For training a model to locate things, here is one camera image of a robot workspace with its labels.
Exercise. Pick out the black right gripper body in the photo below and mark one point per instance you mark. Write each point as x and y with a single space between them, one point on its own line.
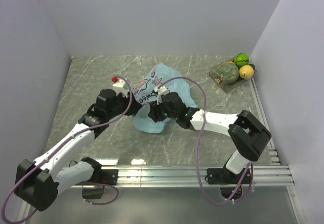
161 112

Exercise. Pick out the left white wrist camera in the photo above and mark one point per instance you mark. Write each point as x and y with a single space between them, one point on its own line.
120 86

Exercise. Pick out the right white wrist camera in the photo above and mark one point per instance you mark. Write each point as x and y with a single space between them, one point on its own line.
160 91

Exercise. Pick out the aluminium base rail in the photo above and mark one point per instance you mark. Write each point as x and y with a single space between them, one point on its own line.
142 176

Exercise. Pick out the small brown nut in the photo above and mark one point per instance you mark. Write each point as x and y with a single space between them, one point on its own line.
218 81

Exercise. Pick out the yellow lemon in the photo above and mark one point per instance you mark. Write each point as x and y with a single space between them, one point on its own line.
246 72

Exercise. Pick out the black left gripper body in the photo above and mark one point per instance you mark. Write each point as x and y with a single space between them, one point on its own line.
121 102

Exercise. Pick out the aluminium side rail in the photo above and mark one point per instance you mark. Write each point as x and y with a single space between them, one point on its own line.
271 149

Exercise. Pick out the green melon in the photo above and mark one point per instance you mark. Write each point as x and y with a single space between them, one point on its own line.
228 72

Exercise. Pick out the green striped round fruit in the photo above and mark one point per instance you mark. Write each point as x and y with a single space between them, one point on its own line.
241 60

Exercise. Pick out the light blue printed plastic bag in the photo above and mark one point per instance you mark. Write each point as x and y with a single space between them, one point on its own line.
150 118

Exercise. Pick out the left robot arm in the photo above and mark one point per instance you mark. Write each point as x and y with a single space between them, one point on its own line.
40 182

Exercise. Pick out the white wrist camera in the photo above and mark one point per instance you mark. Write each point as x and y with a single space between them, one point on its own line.
120 86
160 91

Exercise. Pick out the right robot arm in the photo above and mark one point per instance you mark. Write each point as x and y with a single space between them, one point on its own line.
248 134

